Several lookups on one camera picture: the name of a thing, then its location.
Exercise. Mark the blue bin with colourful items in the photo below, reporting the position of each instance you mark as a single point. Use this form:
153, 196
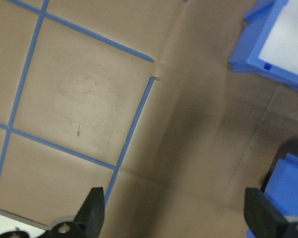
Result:
253, 37

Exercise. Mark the blue bin with black batteries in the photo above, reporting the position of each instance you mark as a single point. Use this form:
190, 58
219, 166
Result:
290, 188

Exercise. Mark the pile of small mixed items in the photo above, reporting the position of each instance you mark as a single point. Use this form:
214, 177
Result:
288, 37

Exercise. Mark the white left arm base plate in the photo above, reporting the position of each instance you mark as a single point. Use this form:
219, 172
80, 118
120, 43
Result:
5, 223

